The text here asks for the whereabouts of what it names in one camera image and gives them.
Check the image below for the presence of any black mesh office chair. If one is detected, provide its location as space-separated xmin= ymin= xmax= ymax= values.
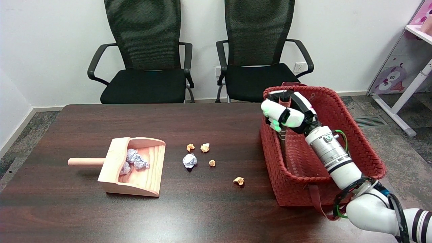
xmin=87 ymin=0 xmax=196 ymax=104
xmin=215 ymin=0 xmax=314 ymax=103

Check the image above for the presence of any pink owl desk panel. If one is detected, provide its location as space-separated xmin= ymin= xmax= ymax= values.
xmin=367 ymin=0 xmax=432 ymax=96

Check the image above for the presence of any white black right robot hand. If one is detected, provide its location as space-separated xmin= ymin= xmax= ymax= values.
xmin=261 ymin=90 xmax=320 ymax=135

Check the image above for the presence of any broom with handle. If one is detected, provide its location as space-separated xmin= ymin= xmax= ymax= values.
xmin=278 ymin=94 xmax=292 ymax=166

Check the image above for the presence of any red woven basket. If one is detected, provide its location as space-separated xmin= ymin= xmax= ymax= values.
xmin=259 ymin=82 xmax=387 ymax=221

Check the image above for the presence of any white desk with owl panel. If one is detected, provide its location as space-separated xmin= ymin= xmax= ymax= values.
xmin=372 ymin=24 xmax=432 ymax=137

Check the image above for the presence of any floor vent grille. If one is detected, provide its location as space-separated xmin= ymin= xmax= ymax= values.
xmin=353 ymin=115 xmax=386 ymax=128

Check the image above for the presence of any white crumpled paper ball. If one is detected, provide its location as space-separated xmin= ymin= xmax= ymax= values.
xmin=183 ymin=153 xmax=197 ymax=169

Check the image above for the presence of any large white crumpled paper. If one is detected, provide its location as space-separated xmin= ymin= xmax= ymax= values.
xmin=126 ymin=149 xmax=150 ymax=170

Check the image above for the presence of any wooden dustpan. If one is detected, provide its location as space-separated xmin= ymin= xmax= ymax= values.
xmin=67 ymin=137 xmax=166 ymax=197

